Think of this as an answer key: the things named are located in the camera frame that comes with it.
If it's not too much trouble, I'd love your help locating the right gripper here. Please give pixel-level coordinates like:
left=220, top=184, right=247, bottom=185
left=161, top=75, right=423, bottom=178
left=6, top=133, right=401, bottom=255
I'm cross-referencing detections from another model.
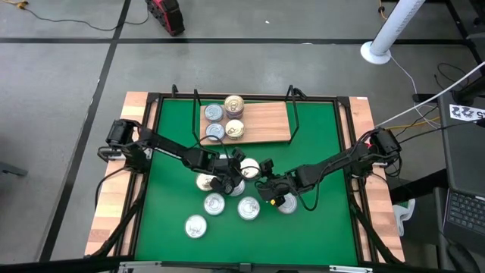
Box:
left=258, top=172, right=300, bottom=209

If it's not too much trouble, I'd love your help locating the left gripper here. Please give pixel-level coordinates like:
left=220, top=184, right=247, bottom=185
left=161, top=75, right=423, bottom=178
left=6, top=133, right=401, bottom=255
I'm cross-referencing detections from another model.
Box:
left=209, top=161, right=243, bottom=196

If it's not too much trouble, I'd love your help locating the red albacore tuna can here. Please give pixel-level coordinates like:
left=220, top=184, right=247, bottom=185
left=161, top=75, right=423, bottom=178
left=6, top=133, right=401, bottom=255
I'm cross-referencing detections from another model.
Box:
left=277, top=192, right=299, bottom=215
left=205, top=122, right=227, bottom=143

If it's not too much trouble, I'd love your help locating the teal yellowfin tuna can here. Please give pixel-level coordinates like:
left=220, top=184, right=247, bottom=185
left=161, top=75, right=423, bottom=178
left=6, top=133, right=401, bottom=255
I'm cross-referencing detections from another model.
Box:
left=236, top=196, right=261, bottom=221
left=239, top=157, right=261, bottom=180
left=204, top=102, right=225, bottom=123
left=203, top=192, right=227, bottom=217

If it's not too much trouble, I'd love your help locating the blue pink salmon can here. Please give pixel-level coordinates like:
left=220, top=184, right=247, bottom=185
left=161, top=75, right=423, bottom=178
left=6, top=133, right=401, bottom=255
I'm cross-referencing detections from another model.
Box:
left=223, top=94, right=246, bottom=116
left=224, top=118, right=246, bottom=140
left=195, top=172, right=217, bottom=193

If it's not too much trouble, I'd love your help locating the silver lid tuna can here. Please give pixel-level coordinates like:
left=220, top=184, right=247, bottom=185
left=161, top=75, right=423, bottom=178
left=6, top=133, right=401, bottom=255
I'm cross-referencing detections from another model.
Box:
left=184, top=214, right=208, bottom=240

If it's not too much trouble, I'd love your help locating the wooden shelf board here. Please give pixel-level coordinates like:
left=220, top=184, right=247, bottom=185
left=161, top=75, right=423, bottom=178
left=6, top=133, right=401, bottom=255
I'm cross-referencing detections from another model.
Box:
left=199, top=100, right=293, bottom=147

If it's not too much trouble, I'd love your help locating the white tower fan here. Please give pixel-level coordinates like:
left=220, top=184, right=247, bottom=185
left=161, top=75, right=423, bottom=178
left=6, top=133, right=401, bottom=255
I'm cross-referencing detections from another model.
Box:
left=359, top=0, right=427, bottom=65

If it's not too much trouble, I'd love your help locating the red black floor device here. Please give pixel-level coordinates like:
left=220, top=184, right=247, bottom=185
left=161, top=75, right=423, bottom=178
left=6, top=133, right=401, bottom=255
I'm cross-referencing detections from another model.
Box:
left=145, top=0, right=186, bottom=38

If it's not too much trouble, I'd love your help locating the black laptop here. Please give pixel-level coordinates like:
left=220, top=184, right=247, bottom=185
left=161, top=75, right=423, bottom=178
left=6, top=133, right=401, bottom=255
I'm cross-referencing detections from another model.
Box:
left=442, top=187, right=485, bottom=253

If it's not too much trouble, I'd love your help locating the grey desk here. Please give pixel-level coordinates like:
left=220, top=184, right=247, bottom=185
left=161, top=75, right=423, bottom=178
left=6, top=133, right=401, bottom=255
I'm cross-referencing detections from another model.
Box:
left=437, top=32, right=485, bottom=273

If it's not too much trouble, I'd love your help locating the grey chair leg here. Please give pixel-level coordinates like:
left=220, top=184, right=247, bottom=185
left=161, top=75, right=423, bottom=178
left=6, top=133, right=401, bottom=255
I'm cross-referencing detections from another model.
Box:
left=0, top=161, right=30, bottom=178

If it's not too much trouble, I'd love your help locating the white printed paper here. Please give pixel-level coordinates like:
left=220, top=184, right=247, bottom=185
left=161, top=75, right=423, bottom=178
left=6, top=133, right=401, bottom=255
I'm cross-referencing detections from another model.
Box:
left=449, top=103, right=485, bottom=123

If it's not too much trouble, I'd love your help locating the black metal shelf bracket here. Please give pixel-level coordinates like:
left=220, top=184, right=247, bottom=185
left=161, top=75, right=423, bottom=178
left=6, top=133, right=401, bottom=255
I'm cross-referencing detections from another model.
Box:
left=284, top=84, right=308, bottom=145
left=191, top=87, right=204, bottom=147

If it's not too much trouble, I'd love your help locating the black metal table frame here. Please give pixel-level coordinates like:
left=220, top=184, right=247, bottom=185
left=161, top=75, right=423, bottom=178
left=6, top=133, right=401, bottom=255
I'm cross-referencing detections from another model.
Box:
left=85, top=90, right=405, bottom=266

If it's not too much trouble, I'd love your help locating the silver metal bracket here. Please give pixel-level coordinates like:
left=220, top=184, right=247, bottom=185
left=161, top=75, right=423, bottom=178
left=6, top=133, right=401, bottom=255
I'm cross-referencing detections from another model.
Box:
left=117, top=260, right=162, bottom=273
left=328, top=265, right=374, bottom=273

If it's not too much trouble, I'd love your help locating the thin white cable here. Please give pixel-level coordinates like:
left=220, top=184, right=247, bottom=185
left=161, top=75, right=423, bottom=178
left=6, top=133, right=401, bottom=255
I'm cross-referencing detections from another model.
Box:
left=389, top=55, right=443, bottom=130

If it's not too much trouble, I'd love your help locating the thick white cable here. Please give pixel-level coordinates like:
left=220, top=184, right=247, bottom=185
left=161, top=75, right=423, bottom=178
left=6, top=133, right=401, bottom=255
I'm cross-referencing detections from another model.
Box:
left=374, top=60, right=485, bottom=128

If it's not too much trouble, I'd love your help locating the black looped floor cable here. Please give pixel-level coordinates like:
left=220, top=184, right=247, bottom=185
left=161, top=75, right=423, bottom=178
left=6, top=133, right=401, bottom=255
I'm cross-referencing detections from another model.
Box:
left=433, top=62, right=473, bottom=92

